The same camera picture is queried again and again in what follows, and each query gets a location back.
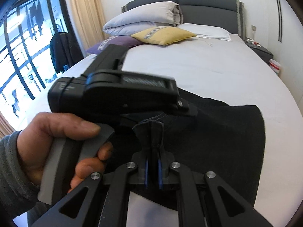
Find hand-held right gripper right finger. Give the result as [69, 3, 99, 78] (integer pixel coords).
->
[157, 149, 273, 227]

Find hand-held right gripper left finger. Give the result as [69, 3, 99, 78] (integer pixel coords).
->
[31, 149, 149, 227]

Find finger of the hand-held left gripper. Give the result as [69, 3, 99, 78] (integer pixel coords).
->
[176, 97, 198, 117]

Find black pants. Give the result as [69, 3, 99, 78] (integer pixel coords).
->
[104, 87, 266, 212]

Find person's left forearm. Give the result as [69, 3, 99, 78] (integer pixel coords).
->
[0, 130, 42, 219]

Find person's left hand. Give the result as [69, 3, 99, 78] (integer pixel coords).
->
[16, 112, 114, 193]

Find bed with white sheet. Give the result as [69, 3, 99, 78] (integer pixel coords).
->
[12, 32, 300, 227]

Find purple cushion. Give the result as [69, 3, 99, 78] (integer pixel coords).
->
[86, 36, 144, 55]

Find black jacket on chair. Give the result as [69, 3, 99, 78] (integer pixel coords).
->
[50, 32, 83, 74]

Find yellow cushion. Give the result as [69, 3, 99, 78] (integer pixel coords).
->
[130, 26, 197, 46]

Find white pillow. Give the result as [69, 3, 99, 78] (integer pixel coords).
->
[179, 23, 231, 42]

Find folded light grey duvet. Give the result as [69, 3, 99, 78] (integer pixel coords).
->
[102, 1, 184, 35]

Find beige curtain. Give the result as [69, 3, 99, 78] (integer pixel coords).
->
[0, 112, 15, 138]
[67, 0, 107, 57]

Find dark grey nightstand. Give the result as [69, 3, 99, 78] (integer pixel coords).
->
[244, 39, 274, 63]

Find large black framed window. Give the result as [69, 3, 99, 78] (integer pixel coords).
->
[0, 0, 71, 126]

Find white and red bin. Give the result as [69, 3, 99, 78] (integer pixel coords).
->
[269, 60, 282, 76]

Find dark grey padded headboard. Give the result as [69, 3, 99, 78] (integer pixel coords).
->
[121, 0, 245, 35]

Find black linear air vent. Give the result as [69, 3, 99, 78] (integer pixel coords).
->
[272, 0, 283, 42]

